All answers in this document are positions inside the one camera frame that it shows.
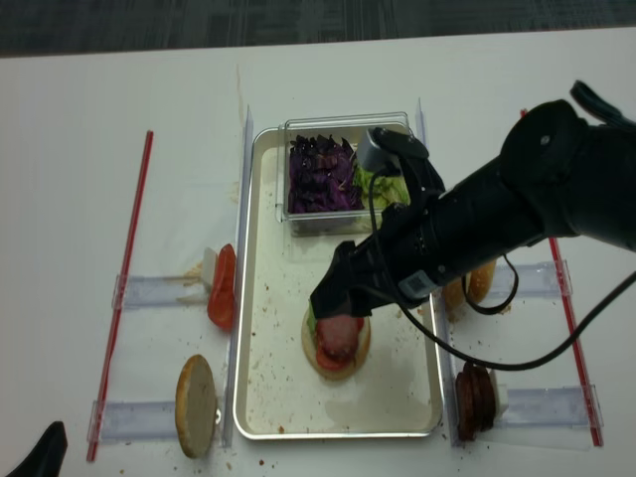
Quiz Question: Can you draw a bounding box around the clear long divider rail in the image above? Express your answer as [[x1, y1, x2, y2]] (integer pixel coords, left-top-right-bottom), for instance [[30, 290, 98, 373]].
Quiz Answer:
[[414, 97, 461, 449], [221, 106, 253, 449]]

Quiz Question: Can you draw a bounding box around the clear pusher track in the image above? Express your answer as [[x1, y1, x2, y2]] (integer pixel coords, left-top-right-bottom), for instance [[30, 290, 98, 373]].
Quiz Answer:
[[111, 275, 209, 310], [486, 261, 572, 299], [495, 386, 604, 428], [87, 400, 178, 443]]

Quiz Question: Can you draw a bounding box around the white pusher block lower right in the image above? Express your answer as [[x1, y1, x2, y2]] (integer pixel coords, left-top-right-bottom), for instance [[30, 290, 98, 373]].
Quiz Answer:
[[489, 370, 509, 420]]

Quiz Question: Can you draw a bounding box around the red plastic rail left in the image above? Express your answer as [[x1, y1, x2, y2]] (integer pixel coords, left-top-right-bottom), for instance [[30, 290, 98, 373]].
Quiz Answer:
[[85, 130, 154, 463]]

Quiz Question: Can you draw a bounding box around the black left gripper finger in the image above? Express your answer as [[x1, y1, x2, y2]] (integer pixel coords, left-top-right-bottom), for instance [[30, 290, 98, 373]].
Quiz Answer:
[[7, 420, 68, 477]]

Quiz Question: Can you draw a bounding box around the green lettuce in container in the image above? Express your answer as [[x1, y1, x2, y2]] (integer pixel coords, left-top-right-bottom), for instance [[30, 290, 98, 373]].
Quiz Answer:
[[354, 167, 409, 211]]

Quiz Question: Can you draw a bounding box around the bun halves right side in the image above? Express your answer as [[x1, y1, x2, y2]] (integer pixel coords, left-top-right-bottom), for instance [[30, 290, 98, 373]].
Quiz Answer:
[[442, 260, 496, 312]]

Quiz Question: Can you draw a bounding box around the tomato slice on bun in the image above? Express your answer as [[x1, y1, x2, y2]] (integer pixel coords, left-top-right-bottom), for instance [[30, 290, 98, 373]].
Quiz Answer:
[[316, 347, 355, 372]]

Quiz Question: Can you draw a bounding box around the clear pusher track lower left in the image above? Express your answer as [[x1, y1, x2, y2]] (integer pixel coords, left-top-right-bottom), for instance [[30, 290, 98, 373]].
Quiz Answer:
[[87, 400, 178, 443]]

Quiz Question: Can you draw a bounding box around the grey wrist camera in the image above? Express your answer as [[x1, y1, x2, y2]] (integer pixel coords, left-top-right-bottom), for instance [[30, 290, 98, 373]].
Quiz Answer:
[[357, 127, 429, 176]]

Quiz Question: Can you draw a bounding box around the white pusher block upper left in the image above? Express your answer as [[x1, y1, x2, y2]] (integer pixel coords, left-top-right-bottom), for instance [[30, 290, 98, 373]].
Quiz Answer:
[[200, 247, 218, 292]]

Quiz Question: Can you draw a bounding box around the clear long divider rail right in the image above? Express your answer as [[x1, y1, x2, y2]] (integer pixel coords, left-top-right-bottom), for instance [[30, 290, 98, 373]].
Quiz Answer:
[[414, 97, 461, 449]]

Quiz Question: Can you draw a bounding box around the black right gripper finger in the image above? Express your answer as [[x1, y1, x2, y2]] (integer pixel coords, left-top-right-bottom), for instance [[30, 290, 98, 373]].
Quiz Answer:
[[347, 287, 411, 317], [310, 240, 368, 319]]

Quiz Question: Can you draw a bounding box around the purple shredded cabbage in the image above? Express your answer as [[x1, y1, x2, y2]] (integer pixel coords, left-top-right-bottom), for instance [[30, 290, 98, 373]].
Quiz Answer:
[[287, 134, 364, 215]]

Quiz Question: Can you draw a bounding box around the green lettuce on bun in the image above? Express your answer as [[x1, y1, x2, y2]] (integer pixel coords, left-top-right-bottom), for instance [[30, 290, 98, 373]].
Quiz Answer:
[[304, 304, 316, 338]]

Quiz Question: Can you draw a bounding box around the clear pusher track upper right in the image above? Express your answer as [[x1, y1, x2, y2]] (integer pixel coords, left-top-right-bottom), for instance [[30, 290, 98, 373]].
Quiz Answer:
[[486, 261, 572, 299]]

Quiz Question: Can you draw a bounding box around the red plastic rail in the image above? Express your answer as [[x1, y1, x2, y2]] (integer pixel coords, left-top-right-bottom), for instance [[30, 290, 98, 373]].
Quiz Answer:
[[519, 108, 605, 447], [85, 130, 154, 463]]

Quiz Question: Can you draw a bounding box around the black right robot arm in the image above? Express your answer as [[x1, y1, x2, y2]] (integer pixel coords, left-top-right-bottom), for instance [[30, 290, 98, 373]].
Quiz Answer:
[[310, 100, 635, 319]]

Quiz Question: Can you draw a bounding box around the burger bun top half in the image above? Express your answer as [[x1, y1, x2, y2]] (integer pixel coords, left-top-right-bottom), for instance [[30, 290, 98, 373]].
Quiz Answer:
[[175, 355, 217, 459]]

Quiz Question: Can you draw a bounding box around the clear long divider rail left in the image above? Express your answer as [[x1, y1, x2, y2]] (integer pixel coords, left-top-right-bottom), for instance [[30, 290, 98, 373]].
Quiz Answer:
[[221, 106, 253, 449]]

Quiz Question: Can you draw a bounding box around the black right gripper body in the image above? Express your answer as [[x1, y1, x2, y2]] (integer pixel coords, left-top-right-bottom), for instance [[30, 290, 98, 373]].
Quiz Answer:
[[355, 201, 470, 308]]

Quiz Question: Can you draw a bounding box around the dark meat patties stack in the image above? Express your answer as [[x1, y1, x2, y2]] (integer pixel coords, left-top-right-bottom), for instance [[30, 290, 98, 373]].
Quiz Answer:
[[455, 363, 498, 441]]

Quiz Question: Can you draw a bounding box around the white pusher block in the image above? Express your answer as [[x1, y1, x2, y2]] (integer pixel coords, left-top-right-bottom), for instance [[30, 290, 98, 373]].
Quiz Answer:
[[489, 370, 509, 420], [200, 247, 218, 292]]

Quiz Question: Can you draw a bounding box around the clear plastic salad container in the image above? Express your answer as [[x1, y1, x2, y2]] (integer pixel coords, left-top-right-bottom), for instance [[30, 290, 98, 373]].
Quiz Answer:
[[275, 111, 410, 237]]

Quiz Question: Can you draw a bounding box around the black cable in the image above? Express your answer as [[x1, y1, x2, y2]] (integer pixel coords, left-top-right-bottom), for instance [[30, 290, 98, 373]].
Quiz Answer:
[[367, 171, 636, 373]]

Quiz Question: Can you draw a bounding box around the clear pusher track lower right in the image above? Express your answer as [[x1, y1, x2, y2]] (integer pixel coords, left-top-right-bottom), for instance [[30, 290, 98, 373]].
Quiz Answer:
[[495, 386, 604, 428]]

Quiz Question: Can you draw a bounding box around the red tomato slice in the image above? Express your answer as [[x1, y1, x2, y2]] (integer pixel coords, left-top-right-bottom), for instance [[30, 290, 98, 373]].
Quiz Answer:
[[207, 243, 237, 332]]

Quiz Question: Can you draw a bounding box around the pink meat patty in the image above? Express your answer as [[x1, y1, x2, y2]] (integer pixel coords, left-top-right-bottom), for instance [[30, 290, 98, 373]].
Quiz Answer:
[[316, 315, 365, 363]]

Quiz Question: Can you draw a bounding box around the red plastic rail right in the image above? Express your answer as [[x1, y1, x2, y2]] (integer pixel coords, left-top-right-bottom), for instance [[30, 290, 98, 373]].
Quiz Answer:
[[519, 108, 605, 447]]

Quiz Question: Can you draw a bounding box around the clear pusher track upper left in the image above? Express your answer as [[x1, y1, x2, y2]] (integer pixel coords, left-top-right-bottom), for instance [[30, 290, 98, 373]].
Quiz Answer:
[[111, 275, 209, 310]]

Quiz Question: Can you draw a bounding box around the metal baking tray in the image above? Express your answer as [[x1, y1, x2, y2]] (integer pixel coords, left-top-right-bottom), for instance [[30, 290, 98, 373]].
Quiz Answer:
[[234, 128, 443, 440]]

